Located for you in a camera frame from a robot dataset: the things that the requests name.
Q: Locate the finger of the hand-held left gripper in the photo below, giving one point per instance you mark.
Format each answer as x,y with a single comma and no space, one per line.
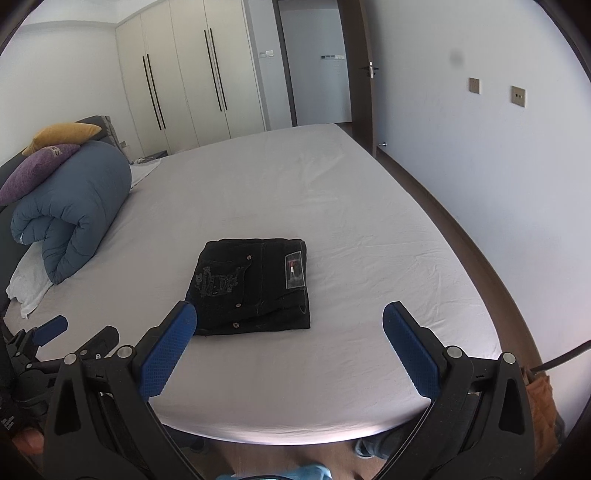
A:
51,330
101,339

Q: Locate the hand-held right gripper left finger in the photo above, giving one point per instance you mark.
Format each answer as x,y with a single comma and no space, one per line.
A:
171,350

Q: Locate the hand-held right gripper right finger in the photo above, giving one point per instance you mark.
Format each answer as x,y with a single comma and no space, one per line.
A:
411,350

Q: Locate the black denim pants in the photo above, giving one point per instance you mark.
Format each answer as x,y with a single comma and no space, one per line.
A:
249,286

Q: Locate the person's left hand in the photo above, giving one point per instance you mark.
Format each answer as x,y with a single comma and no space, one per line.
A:
28,441

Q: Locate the person's grey shoe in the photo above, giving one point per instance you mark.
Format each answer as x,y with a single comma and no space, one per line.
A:
369,447

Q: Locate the rolled blue duvet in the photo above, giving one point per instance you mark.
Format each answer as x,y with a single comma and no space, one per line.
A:
78,203

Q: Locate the orange bag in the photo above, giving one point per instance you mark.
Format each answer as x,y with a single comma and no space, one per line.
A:
540,406

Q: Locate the purple pillow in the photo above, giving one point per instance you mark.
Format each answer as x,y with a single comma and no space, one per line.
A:
37,170

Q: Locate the person's light blue clothing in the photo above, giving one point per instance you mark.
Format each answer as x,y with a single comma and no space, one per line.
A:
277,473

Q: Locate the bed with white sheet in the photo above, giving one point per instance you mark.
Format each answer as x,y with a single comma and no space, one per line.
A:
300,194

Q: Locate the yellow pillow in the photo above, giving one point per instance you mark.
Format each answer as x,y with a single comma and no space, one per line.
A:
64,134

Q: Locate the brown wooden door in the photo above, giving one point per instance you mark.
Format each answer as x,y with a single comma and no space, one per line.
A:
362,106

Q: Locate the cream wardrobe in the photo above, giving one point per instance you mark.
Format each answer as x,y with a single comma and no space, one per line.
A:
189,92

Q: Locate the beige blank wall plate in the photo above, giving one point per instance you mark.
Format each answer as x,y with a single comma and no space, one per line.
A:
474,85

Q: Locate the beige wall socket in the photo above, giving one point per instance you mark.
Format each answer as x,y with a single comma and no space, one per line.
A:
518,96

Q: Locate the dark door frame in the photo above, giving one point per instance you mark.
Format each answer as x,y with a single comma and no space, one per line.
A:
285,69

